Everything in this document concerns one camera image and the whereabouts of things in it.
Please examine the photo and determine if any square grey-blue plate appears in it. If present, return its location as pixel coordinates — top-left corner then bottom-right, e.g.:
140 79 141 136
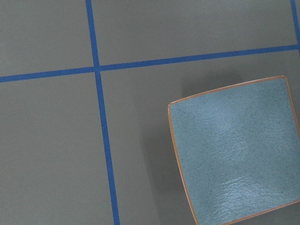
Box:
168 76 300 225

